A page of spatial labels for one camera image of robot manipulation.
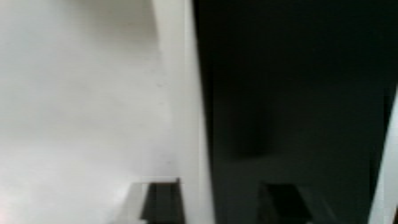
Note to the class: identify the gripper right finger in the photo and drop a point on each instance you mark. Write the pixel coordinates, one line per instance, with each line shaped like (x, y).
(281, 205)

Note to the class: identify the white square tabletop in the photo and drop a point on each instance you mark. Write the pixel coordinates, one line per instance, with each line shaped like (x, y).
(102, 118)

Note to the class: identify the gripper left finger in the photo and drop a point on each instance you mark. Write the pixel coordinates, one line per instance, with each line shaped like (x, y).
(153, 205)

